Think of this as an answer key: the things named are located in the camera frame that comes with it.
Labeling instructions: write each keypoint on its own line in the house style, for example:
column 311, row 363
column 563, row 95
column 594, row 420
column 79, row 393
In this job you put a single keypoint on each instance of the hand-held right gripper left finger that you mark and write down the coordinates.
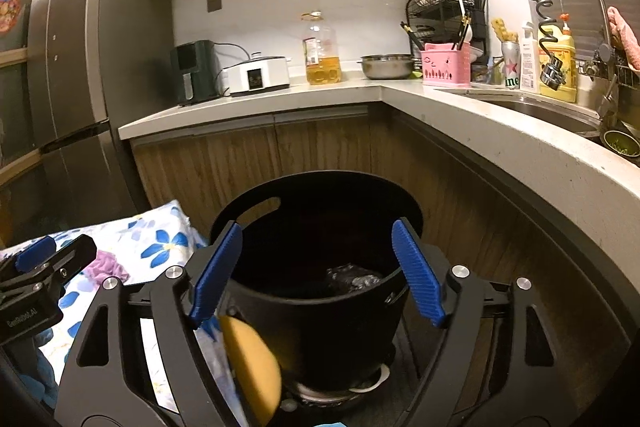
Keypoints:
column 217, row 277

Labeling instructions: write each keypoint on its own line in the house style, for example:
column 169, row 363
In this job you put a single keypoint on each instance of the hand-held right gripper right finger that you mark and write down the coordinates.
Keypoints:
column 417, row 277

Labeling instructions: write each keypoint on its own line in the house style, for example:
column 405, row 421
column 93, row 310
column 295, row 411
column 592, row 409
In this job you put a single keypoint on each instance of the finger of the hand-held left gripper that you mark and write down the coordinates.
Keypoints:
column 75, row 254
column 35, row 252

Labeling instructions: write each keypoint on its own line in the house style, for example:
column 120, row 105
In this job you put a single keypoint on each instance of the purple plastic bag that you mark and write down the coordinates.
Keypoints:
column 107, row 267

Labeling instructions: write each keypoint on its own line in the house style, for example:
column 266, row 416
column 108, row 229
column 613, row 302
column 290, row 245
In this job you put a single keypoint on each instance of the black plastic bag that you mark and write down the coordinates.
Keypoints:
column 352, row 278

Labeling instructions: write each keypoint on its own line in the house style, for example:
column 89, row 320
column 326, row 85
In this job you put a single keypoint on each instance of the black trash bin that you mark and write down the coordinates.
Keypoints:
column 325, row 337

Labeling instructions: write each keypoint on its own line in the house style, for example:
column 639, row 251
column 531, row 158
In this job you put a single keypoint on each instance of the person's left hand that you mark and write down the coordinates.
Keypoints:
column 40, row 377

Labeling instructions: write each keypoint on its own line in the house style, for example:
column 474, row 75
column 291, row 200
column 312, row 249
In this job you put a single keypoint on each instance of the floral blue white cloth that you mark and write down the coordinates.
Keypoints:
column 160, row 227

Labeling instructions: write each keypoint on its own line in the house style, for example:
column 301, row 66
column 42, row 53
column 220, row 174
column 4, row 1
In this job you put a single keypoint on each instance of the yellow round pad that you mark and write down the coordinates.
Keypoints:
column 250, row 367

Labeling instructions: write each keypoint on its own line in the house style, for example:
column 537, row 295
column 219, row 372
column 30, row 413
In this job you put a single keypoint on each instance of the white round bin stand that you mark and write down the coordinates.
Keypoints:
column 372, row 382

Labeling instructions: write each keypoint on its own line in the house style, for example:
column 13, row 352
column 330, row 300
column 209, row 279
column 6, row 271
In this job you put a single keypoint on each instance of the wooden glass door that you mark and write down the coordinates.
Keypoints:
column 15, row 107

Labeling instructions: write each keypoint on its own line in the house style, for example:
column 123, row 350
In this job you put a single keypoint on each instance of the light blue plastic scrap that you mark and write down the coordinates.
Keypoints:
column 330, row 423

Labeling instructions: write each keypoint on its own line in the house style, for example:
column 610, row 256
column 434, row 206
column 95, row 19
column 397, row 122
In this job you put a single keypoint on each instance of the grey refrigerator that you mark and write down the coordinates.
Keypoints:
column 100, row 57

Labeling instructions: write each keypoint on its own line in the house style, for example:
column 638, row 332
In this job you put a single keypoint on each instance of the white electric cooker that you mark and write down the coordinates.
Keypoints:
column 257, row 77

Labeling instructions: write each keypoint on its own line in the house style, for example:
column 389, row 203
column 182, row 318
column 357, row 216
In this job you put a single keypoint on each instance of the steel sink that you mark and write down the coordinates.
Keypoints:
column 540, row 112

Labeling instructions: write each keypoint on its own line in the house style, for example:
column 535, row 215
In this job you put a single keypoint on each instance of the black air fryer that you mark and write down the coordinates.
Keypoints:
column 195, row 72

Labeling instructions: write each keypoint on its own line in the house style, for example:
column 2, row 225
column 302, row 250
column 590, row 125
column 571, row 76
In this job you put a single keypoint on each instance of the steel mixing bowl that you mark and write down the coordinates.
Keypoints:
column 387, row 68

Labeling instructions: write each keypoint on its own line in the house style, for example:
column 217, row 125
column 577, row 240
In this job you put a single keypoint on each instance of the pink utensil basket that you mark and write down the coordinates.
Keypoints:
column 445, row 67

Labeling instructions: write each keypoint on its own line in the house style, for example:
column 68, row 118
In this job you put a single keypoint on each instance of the silver beer can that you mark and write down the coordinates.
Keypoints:
column 511, row 67

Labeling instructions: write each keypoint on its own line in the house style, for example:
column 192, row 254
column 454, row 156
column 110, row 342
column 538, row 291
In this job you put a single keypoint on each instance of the cooking oil bottle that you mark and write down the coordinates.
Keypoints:
column 322, row 67

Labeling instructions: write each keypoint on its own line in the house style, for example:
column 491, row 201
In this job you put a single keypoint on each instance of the red flower door sticker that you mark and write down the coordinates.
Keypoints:
column 10, row 12

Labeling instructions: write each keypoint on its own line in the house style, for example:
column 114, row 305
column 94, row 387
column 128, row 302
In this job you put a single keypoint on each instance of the white soap bottle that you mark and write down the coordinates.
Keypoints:
column 529, row 62

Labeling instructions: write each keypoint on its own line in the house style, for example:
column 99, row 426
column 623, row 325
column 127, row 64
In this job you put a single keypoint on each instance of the small bowl with greens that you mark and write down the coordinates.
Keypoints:
column 622, row 144

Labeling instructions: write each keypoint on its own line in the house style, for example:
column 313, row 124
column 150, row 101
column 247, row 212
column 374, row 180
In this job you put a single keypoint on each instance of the yellow detergent bottle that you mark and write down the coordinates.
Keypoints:
column 562, row 67

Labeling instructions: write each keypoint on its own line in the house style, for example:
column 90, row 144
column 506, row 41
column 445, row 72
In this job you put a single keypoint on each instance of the black dish rack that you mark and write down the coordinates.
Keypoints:
column 440, row 14

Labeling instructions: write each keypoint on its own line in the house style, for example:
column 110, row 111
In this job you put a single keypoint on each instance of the pink dish cloth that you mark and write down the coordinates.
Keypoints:
column 625, row 37

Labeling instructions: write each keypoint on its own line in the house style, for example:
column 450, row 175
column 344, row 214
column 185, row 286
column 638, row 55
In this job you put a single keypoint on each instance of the dark wall outlet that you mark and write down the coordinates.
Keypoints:
column 214, row 4

